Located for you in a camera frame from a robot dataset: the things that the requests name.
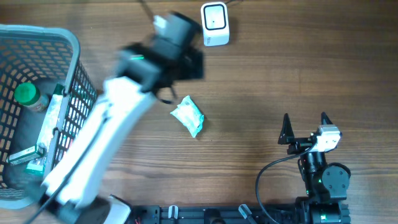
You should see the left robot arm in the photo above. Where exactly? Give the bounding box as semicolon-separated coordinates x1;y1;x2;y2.
30;12;203;223

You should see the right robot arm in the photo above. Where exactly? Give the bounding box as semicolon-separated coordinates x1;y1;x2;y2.
278;112;351;224

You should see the white barcode scanner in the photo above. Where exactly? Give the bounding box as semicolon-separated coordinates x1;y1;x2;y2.
200;1;230;47

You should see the small green white box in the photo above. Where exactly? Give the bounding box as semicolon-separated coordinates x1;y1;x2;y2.
7;145;44;166

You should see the red white packet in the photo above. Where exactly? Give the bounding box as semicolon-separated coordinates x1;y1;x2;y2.
63;138;74;156

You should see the green lid jar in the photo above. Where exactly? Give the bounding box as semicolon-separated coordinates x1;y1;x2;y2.
14;82;50;112

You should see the grey plastic mesh basket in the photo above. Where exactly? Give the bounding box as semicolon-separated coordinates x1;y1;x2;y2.
1;25;97;209

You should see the long green white package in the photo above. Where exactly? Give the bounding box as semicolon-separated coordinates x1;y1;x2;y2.
37;83;64;153

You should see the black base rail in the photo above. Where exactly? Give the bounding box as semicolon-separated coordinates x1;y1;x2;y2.
124;204;351;224

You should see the light green wipes packet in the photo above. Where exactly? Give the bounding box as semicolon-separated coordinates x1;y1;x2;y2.
170;95;205;138

